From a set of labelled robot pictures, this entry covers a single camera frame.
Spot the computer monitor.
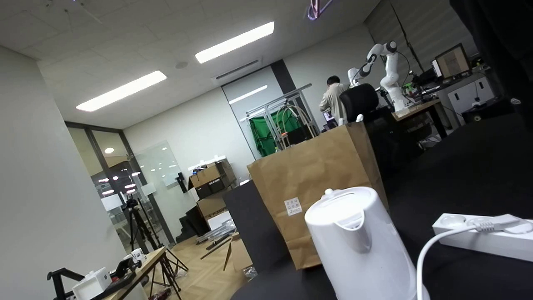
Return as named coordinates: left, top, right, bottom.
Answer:
left=432, top=41, right=474, bottom=80

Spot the person in beige jacket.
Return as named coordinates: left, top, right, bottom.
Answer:
left=317, top=73, right=350, bottom=128

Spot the wooden side table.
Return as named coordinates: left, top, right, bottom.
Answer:
left=102, top=246, right=170, bottom=300

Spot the white box device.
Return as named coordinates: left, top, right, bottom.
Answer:
left=72, top=266, right=114, bottom=300

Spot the purple plastic clothes hanger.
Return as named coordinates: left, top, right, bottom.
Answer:
left=307, top=0, right=335, bottom=23

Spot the black camera tripod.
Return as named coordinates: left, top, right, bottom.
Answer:
left=120, top=196, right=190, bottom=280

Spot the white electric kettle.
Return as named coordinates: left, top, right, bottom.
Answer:
left=304, top=185, right=432, bottom=300

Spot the grey partition panel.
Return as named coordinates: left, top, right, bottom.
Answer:
left=224, top=180, right=290, bottom=275

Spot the white cabinet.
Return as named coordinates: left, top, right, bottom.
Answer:
left=447, top=73, right=497, bottom=116

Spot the glass whiteboard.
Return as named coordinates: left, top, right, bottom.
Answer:
left=135, top=140, right=184, bottom=193

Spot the black office chair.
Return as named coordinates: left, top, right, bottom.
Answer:
left=339, top=81, right=384, bottom=125

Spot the rectangular ceiling light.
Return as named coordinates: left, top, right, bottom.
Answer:
left=194, top=20, right=277, bottom=65
left=76, top=68, right=169, bottom=113

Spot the green cloth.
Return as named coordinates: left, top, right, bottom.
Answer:
left=249, top=106, right=305, bottom=158

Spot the metal clothes rack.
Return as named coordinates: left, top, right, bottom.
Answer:
left=240, top=81, right=322, bottom=158

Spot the white power strip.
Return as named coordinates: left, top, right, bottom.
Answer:
left=432, top=211, right=533, bottom=263

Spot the wooden desk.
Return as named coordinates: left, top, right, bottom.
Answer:
left=390, top=98, right=452, bottom=141

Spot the white power cable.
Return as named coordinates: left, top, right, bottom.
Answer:
left=415, top=215, right=533, bottom=300

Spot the brown cardboard box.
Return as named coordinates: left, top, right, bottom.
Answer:
left=247, top=121, right=390, bottom=271

